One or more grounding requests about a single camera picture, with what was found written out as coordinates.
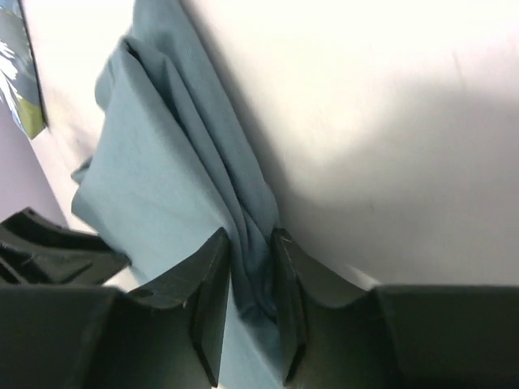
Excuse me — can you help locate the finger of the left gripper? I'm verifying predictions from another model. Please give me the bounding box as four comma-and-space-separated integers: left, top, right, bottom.
1, 207, 131, 286

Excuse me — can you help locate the grey-blue t-shirt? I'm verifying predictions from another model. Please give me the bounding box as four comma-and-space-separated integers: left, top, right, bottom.
72, 1, 282, 388

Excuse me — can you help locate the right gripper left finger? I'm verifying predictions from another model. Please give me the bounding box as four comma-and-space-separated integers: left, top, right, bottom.
1, 230, 229, 388

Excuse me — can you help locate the folded blue printed t-shirt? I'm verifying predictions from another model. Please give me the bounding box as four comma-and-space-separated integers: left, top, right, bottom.
1, 0, 47, 139

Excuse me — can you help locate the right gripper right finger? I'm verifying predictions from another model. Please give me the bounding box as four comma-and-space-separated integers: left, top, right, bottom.
271, 229, 518, 388

